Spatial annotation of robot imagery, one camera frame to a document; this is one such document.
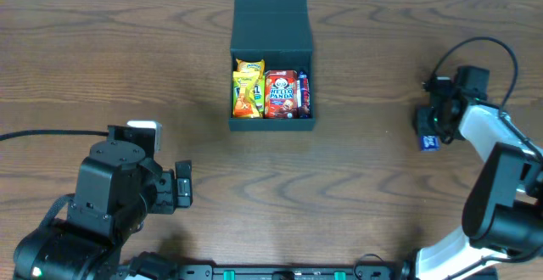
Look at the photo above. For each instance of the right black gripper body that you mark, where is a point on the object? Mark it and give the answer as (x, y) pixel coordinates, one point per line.
(424, 124)

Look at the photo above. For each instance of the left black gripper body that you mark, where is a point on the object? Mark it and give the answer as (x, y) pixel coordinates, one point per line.
(182, 187)

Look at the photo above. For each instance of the blue Eclipse mint box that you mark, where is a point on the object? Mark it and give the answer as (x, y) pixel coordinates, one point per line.
(429, 143)

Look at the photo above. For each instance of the yellow orange snack packet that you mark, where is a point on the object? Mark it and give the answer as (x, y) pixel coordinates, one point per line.
(243, 90)

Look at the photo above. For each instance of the green Pretz box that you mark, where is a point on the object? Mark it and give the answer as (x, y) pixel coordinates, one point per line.
(259, 92)

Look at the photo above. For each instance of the small yellow snack packet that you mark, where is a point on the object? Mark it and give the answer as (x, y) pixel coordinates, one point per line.
(246, 66)

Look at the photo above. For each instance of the red Hello Panda box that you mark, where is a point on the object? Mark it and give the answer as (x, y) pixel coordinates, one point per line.
(281, 94)

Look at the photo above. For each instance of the Dairy Milk chocolate bar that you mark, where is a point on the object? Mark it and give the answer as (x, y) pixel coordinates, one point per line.
(304, 96)

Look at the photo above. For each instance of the black gift box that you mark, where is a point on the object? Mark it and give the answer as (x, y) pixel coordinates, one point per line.
(278, 32)

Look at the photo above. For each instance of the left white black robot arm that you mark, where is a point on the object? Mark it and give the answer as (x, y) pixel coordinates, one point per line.
(82, 234)

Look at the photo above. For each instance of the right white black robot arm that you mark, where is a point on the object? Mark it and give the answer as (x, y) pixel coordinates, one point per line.
(502, 216)

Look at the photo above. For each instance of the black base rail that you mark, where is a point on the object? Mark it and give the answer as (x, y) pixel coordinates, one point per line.
(207, 272)

